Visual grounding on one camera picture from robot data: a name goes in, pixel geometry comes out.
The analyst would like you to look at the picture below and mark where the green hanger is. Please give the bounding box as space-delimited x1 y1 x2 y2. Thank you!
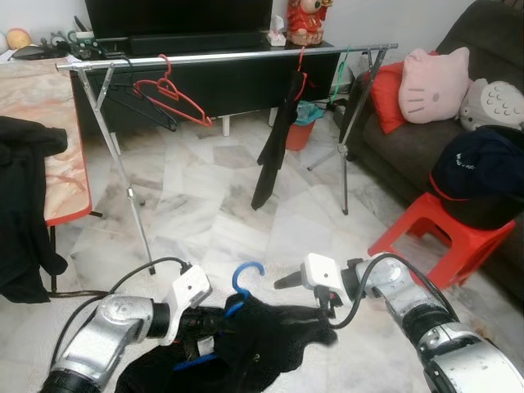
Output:
327 47 351 103

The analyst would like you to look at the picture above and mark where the red bin with teal liner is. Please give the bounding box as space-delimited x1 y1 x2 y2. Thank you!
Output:
285 100 320 152

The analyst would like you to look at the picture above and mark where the grey round creature pillow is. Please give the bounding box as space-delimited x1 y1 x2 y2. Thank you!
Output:
458 78 524 132

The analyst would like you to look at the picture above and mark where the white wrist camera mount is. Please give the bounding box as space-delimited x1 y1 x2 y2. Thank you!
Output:
160 264 212 346
301 254 345 296

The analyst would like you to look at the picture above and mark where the black metal table frame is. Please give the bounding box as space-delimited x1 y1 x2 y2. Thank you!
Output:
45 211 107 296

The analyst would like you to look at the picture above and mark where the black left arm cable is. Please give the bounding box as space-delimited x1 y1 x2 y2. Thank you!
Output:
49 256 193 369

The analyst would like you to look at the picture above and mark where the white green mug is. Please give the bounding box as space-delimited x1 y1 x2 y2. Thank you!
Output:
65 29 93 60

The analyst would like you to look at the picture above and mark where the red pillow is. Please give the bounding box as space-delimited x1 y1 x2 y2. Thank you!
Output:
370 61 410 134

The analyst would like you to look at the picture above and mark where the pink cat face pillow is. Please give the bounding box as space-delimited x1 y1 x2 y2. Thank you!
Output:
399 47 472 125

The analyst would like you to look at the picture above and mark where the orange round figurine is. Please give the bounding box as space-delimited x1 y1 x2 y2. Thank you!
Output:
4 29 34 52

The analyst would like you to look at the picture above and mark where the black soundbar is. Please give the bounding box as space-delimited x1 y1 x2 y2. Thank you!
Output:
127 31 267 56

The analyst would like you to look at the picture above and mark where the blue hanger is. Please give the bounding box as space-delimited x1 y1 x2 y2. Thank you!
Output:
172 262 265 373

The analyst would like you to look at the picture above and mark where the red figurine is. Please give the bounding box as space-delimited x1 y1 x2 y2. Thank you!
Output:
285 0 332 46

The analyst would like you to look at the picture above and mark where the red plastic stool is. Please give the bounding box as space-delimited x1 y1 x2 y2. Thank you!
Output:
368 192 517 289

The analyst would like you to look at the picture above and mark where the black hanger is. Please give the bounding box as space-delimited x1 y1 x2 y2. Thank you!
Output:
102 61 177 132

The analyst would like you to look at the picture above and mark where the black television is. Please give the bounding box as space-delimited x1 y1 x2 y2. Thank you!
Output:
84 0 273 40

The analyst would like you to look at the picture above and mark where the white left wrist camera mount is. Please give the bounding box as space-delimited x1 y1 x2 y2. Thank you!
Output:
160 264 212 346

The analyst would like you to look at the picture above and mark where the dark grey fabric sofa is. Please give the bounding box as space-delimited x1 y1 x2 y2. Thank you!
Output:
344 0 524 271

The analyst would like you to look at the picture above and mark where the black garment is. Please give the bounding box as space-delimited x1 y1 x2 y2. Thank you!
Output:
0 116 69 304
115 295 338 393
251 70 308 210

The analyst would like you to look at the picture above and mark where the black television cabinet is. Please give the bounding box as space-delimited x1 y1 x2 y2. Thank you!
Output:
70 37 341 136

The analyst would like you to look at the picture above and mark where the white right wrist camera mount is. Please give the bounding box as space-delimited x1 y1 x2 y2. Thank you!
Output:
301 254 345 296

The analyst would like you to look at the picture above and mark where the silver metal clothes rack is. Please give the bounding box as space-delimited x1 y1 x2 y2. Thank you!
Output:
56 43 400 275

